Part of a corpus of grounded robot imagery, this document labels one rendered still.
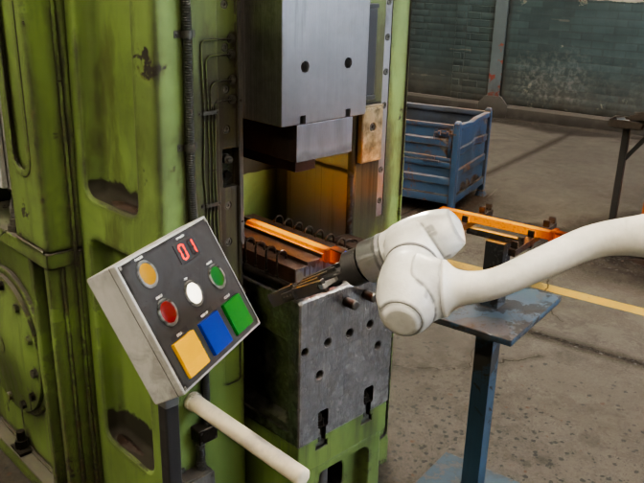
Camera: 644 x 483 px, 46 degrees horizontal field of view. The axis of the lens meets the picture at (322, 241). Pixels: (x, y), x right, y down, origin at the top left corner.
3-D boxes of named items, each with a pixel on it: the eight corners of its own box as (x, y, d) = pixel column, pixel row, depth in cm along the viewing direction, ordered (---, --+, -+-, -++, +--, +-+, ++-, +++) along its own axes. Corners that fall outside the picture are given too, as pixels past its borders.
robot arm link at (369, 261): (404, 265, 154) (379, 275, 157) (385, 226, 153) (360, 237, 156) (392, 282, 146) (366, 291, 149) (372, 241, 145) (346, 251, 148)
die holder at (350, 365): (388, 400, 236) (396, 267, 220) (298, 449, 211) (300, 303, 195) (271, 338, 273) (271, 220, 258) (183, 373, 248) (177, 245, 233)
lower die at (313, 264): (347, 273, 215) (348, 245, 212) (294, 292, 202) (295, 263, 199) (253, 236, 243) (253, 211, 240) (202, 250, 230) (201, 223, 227)
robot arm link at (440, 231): (379, 218, 151) (369, 256, 141) (448, 189, 144) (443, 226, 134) (405, 258, 156) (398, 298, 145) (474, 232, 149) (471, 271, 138)
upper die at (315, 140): (352, 151, 203) (353, 116, 200) (296, 163, 190) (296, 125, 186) (252, 126, 231) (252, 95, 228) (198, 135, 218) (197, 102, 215)
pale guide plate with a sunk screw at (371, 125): (381, 159, 231) (383, 103, 225) (360, 164, 225) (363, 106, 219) (376, 158, 232) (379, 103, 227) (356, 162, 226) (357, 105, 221)
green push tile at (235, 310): (254, 321, 171) (239, 291, 170) (239, 335, 164) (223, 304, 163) (248, 323, 172) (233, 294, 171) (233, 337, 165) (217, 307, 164)
